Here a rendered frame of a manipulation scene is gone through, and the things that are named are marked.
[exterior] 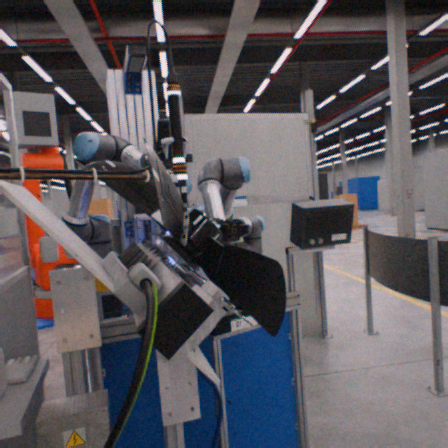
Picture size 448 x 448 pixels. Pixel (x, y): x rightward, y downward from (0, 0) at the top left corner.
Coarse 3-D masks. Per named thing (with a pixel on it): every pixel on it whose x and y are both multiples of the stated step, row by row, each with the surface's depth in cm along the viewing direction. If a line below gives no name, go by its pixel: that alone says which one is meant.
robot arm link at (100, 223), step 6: (90, 216) 179; (96, 216) 179; (102, 216) 181; (90, 222) 176; (96, 222) 179; (102, 222) 180; (108, 222) 183; (96, 228) 178; (102, 228) 180; (108, 228) 183; (96, 234) 178; (102, 234) 180; (108, 234) 183; (90, 240) 178; (96, 240) 180; (102, 240) 180; (108, 240) 183
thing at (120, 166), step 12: (96, 168) 104; (108, 168) 108; (120, 168) 112; (132, 168) 118; (108, 180) 103; (120, 180) 107; (132, 180) 109; (120, 192) 103; (132, 192) 106; (144, 192) 108; (144, 204) 105; (156, 204) 107
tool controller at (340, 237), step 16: (304, 208) 160; (320, 208) 162; (336, 208) 164; (352, 208) 167; (304, 224) 162; (320, 224) 164; (336, 224) 166; (352, 224) 170; (304, 240) 164; (320, 240) 164; (336, 240) 169
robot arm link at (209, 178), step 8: (216, 160) 162; (208, 168) 159; (216, 168) 160; (200, 176) 159; (208, 176) 158; (216, 176) 159; (200, 184) 158; (208, 184) 157; (216, 184) 159; (208, 192) 156; (216, 192) 156; (208, 200) 154; (216, 200) 154; (208, 208) 153; (216, 208) 152; (208, 216) 152; (216, 216) 150
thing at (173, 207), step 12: (156, 156) 84; (156, 168) 79; (156, 180) 75; (168, 180) 86; (156, 192) 73; (168, 192) 83; (168, 204) 82; (180, 204) 93; (168, 216) 80; (180, 216) 92; (168, 228) 79; (180, 228) 91
